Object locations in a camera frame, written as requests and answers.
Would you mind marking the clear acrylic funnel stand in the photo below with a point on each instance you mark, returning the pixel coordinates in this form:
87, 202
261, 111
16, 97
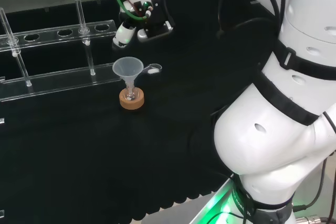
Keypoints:
65, 79

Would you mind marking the black bench cloth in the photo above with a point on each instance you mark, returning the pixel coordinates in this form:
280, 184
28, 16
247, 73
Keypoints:
78, 155

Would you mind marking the clear glass weighing funnel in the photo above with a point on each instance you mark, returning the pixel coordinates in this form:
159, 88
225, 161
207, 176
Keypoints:
153, 70

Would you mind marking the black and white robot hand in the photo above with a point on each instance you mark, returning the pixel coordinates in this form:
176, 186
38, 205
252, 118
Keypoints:
126, 33

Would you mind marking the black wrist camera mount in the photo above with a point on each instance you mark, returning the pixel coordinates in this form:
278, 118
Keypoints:
157, 27

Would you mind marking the clear plastic funnel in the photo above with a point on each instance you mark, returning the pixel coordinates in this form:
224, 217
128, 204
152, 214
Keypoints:
128, 70

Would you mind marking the small round-bottom glass flask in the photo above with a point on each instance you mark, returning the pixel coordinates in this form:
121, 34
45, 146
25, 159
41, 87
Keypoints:
130, 94

